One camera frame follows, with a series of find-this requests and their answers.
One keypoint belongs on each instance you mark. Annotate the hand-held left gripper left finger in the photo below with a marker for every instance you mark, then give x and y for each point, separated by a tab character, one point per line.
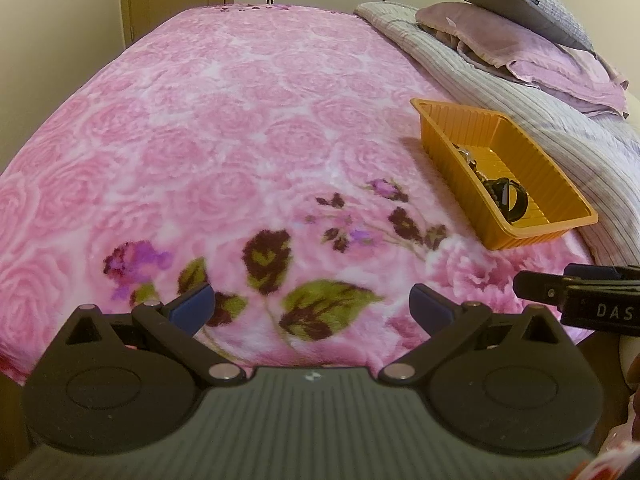
195	305

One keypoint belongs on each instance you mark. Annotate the purple pillow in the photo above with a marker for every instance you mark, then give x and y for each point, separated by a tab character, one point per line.
520	40

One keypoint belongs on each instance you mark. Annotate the person's right forearm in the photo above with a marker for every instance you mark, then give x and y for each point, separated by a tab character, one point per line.
634	385

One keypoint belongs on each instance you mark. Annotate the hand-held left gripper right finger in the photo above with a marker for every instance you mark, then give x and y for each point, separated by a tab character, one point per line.
430	307

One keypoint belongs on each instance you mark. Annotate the pink floral blanket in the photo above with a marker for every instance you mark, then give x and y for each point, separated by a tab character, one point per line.
200	110

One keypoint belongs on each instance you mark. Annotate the dark wristwatch with round face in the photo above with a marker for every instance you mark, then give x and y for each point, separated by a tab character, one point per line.
515	202

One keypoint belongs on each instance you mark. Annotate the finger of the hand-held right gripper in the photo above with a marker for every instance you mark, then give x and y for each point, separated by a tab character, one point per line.
600	271
540	287

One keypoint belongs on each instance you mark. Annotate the red and white floral clothing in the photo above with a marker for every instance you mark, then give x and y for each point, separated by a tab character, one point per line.
620	462

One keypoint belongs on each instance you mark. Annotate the grey striped duvet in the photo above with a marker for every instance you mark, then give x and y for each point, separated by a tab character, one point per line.
565	120

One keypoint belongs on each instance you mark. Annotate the orange plastic tray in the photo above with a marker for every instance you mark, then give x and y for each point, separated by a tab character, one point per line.
525	160

